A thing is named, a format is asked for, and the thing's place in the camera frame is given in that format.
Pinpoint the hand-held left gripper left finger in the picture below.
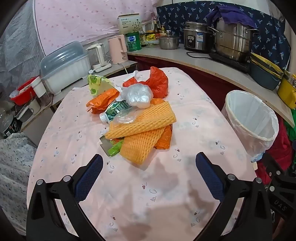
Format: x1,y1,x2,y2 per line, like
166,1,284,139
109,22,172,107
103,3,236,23
26,154,104,241

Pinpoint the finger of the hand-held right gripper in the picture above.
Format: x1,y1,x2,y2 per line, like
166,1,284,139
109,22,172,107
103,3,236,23
261,153,289,186

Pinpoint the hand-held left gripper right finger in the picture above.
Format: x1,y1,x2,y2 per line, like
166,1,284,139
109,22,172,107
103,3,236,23
195,152,273,241

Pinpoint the white lined waste bin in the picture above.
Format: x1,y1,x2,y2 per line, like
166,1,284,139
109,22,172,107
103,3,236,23
221,90,279,160

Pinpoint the green drink carton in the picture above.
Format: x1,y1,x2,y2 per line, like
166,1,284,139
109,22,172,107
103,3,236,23
99,135,125,157

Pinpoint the small orange foam net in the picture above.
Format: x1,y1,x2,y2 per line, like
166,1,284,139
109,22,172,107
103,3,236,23
120,127,166,165

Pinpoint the green label plastic bottle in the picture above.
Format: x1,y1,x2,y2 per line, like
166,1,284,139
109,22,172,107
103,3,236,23
99,100,137,124

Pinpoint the orange striped snack bag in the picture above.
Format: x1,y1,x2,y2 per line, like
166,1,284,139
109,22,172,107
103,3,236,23
86,88,120,115

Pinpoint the large orange foam net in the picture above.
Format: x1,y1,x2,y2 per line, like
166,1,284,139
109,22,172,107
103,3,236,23
105,101,176,139

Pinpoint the yellow green wipes packet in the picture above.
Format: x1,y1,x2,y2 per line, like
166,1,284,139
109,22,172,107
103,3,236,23
87,74,114,96

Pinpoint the clear plastic bag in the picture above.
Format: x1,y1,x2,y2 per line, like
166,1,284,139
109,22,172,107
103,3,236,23
120,84,154,109

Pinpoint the red plastic bag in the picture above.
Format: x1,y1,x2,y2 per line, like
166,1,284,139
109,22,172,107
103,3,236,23
122,66,169,100

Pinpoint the green plastic bag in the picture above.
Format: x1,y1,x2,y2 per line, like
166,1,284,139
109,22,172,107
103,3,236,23
283,116,296,142

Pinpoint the pink printed tablecloth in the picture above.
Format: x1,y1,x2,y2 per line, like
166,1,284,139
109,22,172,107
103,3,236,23
26,67,257,241

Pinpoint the yellow electric pot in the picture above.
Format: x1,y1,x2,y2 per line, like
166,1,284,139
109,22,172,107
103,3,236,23
277,70,296,109

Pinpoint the white floral cloth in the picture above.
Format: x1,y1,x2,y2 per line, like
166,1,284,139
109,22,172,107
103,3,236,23
0,132,37,237

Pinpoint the blue yellow-rimmed basin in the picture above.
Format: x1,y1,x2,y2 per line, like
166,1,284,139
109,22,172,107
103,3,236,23
249,60,283,91
250,53,284,70

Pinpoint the dark round pot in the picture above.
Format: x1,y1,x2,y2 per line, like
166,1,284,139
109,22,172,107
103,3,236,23
0,109,22,139

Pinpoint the white lidded jar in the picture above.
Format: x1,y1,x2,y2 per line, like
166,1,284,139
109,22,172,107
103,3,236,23
30,76,50,105

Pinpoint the red plastic basin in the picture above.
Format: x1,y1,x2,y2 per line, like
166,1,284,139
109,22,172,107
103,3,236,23
9,76,38,105

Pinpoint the dish box with clear lid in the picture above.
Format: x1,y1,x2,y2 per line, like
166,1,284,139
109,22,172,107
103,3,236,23
40,41,91,95

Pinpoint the black induction cooker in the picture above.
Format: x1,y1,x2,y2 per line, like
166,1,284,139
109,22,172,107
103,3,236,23
208,52,251,73

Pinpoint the white glass kettle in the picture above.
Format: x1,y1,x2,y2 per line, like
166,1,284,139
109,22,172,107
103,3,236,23
86,43,112,73

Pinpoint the large steel steamer pot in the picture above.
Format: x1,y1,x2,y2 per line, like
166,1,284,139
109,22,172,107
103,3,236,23
207,17,260,62

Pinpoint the pink electric kettle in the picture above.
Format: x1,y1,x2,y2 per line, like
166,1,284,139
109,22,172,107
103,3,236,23
107,35,129,65

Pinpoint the steel rice cooker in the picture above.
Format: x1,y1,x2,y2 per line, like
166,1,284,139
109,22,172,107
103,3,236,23
183,21,212,52

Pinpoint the small steel pot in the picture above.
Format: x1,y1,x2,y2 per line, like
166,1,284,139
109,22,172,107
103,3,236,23
158,31,180,50

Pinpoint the green tin can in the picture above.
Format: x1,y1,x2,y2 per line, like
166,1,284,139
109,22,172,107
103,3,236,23
125,31,142,52

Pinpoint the group of condiment bottles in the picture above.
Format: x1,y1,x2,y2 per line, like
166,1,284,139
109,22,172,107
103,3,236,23
139,20,167,48

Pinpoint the purple towel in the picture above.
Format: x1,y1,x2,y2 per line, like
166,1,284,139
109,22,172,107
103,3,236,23
205,5,256,28

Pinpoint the pink dotted curtain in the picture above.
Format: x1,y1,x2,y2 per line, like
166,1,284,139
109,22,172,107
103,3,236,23
32,0,158,56

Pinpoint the white cardboard carton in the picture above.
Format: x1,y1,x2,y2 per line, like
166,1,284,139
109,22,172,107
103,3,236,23
117,13,143,35

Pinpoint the navy palm print cloth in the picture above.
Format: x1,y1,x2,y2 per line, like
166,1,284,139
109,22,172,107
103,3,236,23
156,0,291,70

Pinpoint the black power cable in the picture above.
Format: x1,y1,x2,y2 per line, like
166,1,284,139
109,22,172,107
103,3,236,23
186,51,211,58

